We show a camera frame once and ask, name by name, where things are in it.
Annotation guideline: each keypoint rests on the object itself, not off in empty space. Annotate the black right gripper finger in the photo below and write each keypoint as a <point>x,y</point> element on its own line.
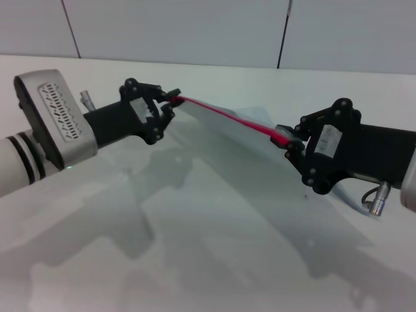
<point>299,156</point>
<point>299,128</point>

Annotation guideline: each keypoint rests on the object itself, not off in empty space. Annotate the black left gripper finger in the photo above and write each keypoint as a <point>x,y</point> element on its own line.
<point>164,125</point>
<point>146,87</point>

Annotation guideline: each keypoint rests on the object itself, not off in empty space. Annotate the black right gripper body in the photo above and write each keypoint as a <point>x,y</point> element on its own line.
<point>364,149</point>

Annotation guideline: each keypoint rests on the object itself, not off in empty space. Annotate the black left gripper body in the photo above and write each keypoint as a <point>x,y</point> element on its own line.
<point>113,123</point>

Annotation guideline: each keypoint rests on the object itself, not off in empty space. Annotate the clear red-zip document bag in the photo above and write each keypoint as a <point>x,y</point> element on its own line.
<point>208,123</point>

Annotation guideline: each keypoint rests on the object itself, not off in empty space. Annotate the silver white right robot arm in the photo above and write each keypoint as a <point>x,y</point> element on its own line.
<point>410,191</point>

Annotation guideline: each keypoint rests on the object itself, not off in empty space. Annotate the metal left wrist connector plug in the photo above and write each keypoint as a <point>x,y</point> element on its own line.
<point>87,101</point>

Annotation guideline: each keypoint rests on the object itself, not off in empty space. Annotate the metal wrist connector plug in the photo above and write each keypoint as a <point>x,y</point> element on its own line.
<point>87,101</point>
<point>378,201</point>

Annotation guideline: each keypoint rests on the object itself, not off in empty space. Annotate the silver vented left wrist box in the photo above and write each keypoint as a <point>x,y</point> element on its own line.
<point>65,113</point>

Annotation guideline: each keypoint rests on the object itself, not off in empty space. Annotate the metal right wrist connector plug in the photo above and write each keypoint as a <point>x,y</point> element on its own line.
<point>378,201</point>

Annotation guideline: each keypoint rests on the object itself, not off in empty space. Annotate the thin black vertical pole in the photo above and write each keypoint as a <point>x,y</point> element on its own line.
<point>283,39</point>

